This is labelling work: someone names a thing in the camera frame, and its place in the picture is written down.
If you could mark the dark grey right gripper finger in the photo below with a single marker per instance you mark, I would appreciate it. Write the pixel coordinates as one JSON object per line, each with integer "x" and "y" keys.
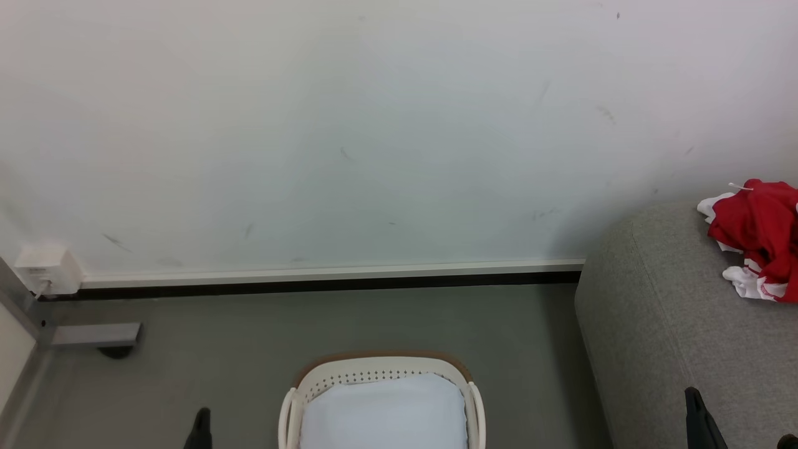
{"x": 701, "y": 427}
{"x": 789, "y": 443}

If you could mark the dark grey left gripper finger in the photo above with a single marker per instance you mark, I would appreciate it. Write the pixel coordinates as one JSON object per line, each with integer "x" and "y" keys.
{"x": 199, "y": 433}

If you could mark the red and white clothing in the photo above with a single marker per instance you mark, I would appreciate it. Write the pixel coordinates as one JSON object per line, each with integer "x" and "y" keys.
{"x": 757, "y": 231}

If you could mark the white perforated laundry basket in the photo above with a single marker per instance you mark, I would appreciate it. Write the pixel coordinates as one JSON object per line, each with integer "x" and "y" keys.
{"x": 288, "y": 418}

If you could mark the white cloth basket liner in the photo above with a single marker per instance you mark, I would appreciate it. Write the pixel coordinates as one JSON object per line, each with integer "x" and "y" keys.
{"x": 383, "y": 415}

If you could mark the grey fabric sofa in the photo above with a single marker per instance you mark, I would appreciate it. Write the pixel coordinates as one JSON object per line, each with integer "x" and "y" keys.
{"x": 673, "y": 324}

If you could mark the white and black baseboard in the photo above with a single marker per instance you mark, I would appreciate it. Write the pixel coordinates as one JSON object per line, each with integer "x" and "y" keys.
{"x": 312, "y": 275}

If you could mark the black round frame foot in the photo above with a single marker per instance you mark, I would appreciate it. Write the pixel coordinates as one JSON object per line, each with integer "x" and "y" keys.
{"x": 116, "y": 352}

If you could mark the grey metal frame leg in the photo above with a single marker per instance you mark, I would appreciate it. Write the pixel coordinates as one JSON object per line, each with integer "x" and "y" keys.
{"x": 93, "y": 335}

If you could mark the white wall socket box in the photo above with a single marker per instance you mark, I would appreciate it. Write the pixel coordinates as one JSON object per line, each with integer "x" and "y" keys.
{"x": 47, "y": 265}

